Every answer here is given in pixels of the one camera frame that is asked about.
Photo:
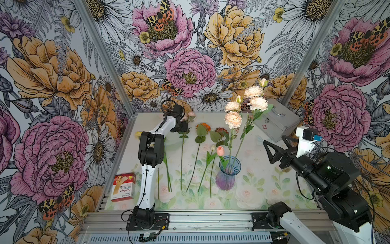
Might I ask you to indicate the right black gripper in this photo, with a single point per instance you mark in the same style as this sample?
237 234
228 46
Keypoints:
288 156

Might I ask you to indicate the aluminium front rail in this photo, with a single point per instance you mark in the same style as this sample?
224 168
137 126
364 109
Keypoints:
201 220

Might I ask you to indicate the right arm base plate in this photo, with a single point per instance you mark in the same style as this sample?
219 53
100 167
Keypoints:
267 220

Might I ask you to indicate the pink rosebud spray stem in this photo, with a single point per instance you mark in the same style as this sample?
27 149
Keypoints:
188 118

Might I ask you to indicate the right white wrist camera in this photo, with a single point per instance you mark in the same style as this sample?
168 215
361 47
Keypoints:
307 137

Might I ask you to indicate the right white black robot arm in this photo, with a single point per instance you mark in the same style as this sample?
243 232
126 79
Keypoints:
330 175

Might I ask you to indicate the yellow rose bunch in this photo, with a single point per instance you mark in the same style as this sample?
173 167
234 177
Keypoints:
158 183

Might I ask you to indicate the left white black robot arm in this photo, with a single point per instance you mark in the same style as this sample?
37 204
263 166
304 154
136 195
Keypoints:
167 123

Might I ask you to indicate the orange gerbera stem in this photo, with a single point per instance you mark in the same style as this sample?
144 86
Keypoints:
202 131

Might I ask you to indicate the pink tulip stem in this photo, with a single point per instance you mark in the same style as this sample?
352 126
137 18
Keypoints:
220 153

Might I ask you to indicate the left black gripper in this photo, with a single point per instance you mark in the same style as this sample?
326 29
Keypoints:
183 128

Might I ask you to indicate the dark red gerbera stem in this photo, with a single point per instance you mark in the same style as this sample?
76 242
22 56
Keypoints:
220 137

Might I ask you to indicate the pale pink rose spray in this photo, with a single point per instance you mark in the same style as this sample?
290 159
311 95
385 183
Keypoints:
258 105

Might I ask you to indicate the red white bandage box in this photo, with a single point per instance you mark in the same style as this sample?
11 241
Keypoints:
123 187

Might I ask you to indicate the white tulip right stem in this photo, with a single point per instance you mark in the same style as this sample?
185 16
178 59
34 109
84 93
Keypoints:
210 156

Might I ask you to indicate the blue purple glass vase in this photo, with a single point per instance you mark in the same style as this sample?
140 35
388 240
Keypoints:
230 166

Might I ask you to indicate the green circuit board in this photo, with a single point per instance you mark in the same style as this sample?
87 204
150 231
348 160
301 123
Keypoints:
147 237

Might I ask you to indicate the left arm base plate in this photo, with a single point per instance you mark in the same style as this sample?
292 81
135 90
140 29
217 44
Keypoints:
160 221

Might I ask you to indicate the silver first aid case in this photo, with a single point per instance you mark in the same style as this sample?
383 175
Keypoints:
277 121

